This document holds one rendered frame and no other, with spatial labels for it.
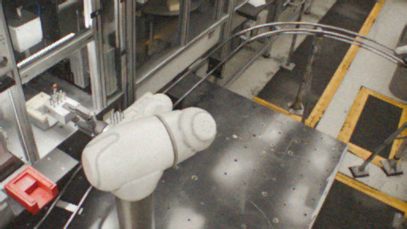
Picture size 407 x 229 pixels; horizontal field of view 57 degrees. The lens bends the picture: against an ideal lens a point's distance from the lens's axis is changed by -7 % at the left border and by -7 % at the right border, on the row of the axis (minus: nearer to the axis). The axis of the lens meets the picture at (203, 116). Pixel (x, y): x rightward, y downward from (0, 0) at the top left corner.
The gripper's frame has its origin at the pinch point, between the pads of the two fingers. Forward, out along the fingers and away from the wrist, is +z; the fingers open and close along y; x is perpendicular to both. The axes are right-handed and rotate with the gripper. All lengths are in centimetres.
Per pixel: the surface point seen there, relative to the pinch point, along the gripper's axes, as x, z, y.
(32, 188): 31.7, -9.4, -11.3
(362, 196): -131, -131, -102
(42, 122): 6.5, 12.1, -8.1
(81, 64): -25.0, 17.8, 2.4
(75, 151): -13, 17, -46
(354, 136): -191, -109, -102
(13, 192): 38.7, -8.0, -7.4
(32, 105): 2.5, 22.5, -6.3
